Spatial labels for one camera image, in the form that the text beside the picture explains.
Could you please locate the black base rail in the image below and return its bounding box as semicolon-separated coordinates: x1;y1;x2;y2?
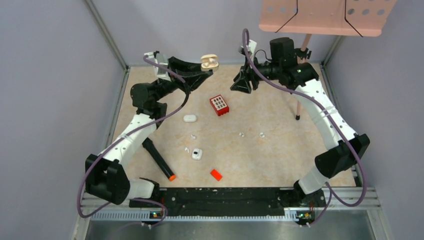
129;187;327;219

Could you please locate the small orange red block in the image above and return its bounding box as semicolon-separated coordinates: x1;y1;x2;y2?
210;169;223;181

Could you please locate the closed white earbud case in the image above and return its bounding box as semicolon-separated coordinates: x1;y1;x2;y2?
183;114;198;123

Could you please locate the red block with windows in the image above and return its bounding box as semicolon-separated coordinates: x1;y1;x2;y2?
209;94;230;117

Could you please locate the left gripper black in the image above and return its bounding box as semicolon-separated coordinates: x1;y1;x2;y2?
152;56;213;102

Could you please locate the black marker orange cap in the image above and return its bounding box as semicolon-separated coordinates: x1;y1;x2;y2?
142;138;177;182

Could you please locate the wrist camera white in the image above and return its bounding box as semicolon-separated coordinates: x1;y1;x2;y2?
238;40;257;61
144;51;172;82

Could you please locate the grey cable duct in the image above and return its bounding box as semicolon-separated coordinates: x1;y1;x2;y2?
91;209;300;222

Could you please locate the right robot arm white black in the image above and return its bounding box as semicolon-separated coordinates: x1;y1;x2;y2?
230;37;370;206

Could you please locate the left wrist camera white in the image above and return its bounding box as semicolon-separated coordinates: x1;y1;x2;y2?
144;51;172;82

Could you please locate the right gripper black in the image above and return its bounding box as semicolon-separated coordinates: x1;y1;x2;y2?
230;55;282;94

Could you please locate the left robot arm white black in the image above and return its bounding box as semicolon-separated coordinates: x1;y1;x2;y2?
85;52;219;207

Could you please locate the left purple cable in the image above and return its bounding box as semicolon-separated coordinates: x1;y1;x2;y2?
76;54;191;229

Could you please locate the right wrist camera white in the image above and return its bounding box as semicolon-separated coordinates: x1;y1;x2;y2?
238;40;257;61

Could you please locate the white earbud case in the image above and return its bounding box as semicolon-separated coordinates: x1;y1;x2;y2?
191;148;203;161
183;114;198;123

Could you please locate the beige earbud case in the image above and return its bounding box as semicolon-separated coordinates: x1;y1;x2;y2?
200;54;220;72

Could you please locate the pink music stand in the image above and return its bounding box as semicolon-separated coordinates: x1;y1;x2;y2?
258;0;398;121

